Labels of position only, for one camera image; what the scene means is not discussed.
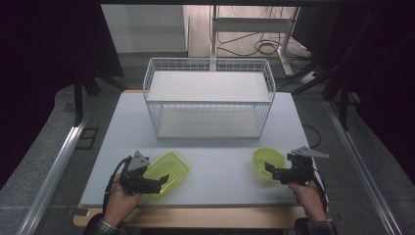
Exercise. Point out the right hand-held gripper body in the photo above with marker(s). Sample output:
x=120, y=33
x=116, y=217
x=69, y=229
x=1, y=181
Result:
x=301, y=171

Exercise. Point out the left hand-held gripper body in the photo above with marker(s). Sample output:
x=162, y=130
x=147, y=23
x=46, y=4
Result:
x=137, y=181

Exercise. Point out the yellow-green plastic lid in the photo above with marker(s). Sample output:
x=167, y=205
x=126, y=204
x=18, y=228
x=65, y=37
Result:
x=170, y=165

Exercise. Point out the yellow-green plastic container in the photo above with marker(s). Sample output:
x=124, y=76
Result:
x=262, y=156

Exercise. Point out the person's left hand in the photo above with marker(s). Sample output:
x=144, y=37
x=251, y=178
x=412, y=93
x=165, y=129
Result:
x=119, y=205

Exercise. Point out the person's right hand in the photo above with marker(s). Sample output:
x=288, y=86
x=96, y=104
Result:
x=310, y=200

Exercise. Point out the black metal stand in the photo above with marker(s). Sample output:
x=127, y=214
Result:
x=343, y=107
x=78, y=104

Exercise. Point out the dark curtain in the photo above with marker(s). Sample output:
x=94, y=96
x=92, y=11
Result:
x=385, y=81
x=36, y=65

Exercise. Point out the white cabinet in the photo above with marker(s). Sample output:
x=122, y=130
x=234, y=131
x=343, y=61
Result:
x=143, y=27

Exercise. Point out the aluminium rail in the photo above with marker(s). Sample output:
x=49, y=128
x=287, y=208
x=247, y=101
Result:
x=362, y=169
x=54, y=176

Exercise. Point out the white metal desk frame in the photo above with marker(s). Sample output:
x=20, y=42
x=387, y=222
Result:
x=251, y=24

